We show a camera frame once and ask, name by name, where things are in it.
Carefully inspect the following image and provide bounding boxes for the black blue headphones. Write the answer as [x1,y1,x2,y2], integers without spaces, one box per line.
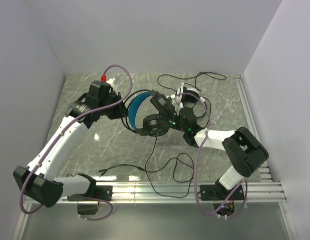
[126,89,175,137]

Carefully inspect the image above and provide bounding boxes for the black headphone cable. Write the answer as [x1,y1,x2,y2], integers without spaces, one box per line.
[97,134,198,199]

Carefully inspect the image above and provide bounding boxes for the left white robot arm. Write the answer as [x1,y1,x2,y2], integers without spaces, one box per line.
[13,78,127,208]

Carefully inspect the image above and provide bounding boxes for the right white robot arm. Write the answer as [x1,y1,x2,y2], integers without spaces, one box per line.
[169,107,269,198]

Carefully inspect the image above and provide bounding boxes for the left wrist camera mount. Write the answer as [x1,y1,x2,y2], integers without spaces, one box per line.
[100,75,119,92]

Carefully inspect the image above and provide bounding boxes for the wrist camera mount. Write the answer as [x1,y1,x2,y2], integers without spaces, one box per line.
[166,94,183,108]
[100,75,119,92]

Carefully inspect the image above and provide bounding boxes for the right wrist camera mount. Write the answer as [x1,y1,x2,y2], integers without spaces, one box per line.
[166,94,183,108]

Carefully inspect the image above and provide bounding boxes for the white headphones black cable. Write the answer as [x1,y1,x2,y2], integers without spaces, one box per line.
[157,71,226,131]

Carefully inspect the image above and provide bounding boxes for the aluminium right side rail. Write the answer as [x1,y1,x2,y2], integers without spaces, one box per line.
[234,74,274,182]

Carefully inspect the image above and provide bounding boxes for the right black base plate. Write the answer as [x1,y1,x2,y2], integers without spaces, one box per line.
[199,184,245,201]

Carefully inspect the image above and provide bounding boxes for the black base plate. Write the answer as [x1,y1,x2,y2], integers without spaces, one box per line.
[67,185,113,201]
[199,184,245,201]

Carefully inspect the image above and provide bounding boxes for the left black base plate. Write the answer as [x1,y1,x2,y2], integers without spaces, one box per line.
[67,185,113,201]

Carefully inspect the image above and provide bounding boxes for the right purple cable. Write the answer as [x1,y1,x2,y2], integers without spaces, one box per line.
[179,92,249,218]

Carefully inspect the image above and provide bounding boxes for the purple cable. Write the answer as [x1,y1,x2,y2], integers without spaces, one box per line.
[179,92,249,218]
[19,64,133,221]

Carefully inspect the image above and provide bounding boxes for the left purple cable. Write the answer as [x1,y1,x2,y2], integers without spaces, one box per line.
[19,64,133,221]

